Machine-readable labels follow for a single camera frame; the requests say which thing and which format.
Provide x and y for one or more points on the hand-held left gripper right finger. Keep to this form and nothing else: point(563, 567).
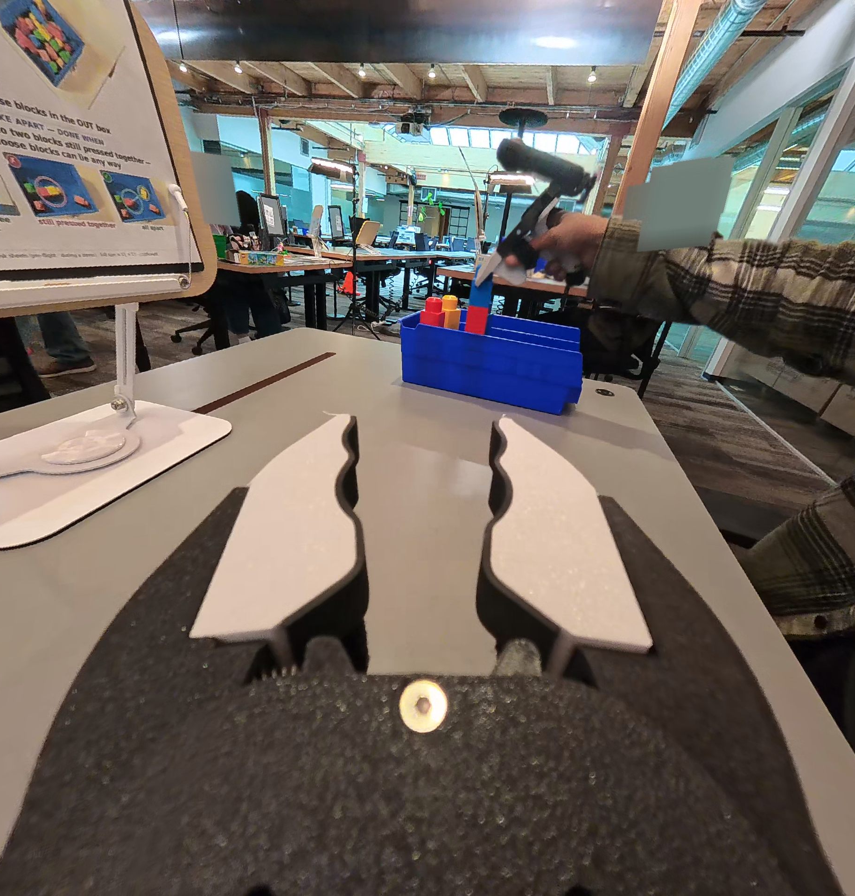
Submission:
point(560, 553)

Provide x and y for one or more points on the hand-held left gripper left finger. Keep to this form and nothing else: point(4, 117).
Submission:
point(280, 546)

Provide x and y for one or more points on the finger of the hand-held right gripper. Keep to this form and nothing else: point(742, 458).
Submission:
point(515, 275)
point(487, 269)

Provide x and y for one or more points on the blue toy block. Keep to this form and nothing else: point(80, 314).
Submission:
point(481, 294)

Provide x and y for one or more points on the red toy block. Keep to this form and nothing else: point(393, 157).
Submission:
point(475, 320)
point(432, 315)

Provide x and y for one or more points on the blue plastic bin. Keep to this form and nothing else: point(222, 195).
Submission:
point(497, 371)

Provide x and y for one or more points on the person's right forearm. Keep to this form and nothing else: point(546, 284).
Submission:
point(735, 301)

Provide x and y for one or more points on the person's right hand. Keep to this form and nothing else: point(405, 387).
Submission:
point(574, 238)

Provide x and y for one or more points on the wooden desk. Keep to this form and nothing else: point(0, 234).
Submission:
point(462, 273)
point(287, 266)

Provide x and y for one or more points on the orange toy block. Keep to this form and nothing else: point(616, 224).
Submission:
point(452, 318)

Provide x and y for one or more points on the wooden pillar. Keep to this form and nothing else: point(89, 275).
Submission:
point(655, 105)

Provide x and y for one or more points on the black light stand tripod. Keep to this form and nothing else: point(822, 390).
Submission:
point(355, 280)

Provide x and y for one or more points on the orange traffic cone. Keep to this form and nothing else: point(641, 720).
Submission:
point(349, 283)

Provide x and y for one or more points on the white board stand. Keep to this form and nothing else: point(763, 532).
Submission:
point(119, 455)

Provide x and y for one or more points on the colourful box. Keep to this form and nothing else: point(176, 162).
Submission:
point(266, 258)

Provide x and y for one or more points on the computer monitor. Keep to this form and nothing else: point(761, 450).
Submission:
point(271, 215)

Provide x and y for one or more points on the person's plaid shirt torso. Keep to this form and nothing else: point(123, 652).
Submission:
point(819, 560)

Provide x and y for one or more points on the green box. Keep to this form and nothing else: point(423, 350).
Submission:
point(222, 246)

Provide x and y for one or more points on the wooden instruction board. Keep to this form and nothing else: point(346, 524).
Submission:
point(84, 105)

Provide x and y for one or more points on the silver ceiling duct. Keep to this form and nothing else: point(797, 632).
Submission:
point(721, 49)

